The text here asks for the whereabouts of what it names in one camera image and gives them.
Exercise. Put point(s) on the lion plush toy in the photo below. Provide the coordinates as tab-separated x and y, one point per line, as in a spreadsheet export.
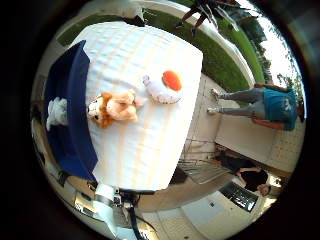
116	108

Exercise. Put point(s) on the pale white fluffy plush toy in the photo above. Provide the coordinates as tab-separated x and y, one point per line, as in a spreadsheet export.
57	111

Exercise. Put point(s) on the blue plastic container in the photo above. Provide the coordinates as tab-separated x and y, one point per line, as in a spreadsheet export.
71	133

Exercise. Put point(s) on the white plush toy orange patch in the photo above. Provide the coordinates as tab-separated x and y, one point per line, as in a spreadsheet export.
166	88

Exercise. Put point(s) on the white striped tablecloth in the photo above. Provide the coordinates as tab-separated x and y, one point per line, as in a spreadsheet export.
140	146

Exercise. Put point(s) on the person in black shirt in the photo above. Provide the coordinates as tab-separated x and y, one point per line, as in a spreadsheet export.
251	175

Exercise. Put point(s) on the dark glass window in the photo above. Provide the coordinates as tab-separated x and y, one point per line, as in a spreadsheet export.
238	196

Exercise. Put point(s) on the person with dark clothes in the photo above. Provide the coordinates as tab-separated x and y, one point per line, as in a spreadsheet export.
203	10

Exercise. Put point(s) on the person in teal shirt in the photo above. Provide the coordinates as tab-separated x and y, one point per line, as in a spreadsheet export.
278	105

